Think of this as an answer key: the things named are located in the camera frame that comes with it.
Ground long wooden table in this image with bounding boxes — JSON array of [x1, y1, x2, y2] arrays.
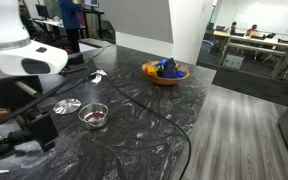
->
[[213, 30, 288, 80]]

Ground seated person red shirt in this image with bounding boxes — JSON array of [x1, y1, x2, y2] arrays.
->
[[245, 23, 259, 37]]

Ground black table outlet box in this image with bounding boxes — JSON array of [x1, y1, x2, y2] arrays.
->
[[61, 52, 98, 80]]

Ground wooden bowl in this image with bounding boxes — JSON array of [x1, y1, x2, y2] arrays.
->
[[141, 60, 190, 87]]

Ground black power cable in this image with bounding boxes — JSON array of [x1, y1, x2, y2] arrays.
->
[[97, 77, 193, 180]]

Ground dark navy toy block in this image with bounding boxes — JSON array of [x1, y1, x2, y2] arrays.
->
[[164, 57, 179, 73]]

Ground white paper tag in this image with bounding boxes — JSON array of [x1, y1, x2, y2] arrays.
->
[[89, 68, 109, 85]]

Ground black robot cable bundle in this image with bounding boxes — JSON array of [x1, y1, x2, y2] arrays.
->
[[0, 66, 97, 132]]

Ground white office desk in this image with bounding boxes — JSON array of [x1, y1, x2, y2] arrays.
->
[[33, 18, 67, 29]]

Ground blue waste bin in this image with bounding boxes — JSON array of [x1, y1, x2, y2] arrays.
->
[[201, 39, 215, 56]]

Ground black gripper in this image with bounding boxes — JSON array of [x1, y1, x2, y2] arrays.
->
[[0, 75, 59, 153]]

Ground clear storage box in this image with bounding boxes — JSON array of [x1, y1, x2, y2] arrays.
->
[[222, 53, 245, 70]]

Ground yellow toy block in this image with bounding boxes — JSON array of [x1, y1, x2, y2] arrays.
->
[[144, 64, 161, 78]]

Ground white wall board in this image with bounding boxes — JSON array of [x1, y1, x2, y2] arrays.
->
[[232, 0, 288, 35]]

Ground person in blue shirt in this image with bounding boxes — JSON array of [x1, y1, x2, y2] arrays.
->
[[57, 0, 86, 54]]

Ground small steel pot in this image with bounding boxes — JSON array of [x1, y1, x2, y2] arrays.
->
[[77, 102, 109, 130]]

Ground blue toy block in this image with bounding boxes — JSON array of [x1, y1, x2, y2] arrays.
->
[[154, 58, 170, 69], [173, 69, 186, 80]]

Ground seated person dark clothes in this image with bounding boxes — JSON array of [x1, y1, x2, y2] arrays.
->
[[229, 21, 238, 35]]

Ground bright computer monitor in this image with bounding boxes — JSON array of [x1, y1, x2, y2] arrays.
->
[[82, 0, 100, 8]]

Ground round silver lid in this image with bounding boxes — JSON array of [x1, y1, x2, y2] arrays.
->
[[52, 98, 82, 115]]

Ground dark floor rug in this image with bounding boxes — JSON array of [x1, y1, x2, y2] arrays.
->
[[211, 66, 288, 108]]

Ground black computer monitor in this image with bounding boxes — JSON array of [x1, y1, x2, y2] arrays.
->
[[35, 3, 51, 20]]

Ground black standing desk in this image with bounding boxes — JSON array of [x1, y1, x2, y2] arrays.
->
[[80, 8, 106, 40]]

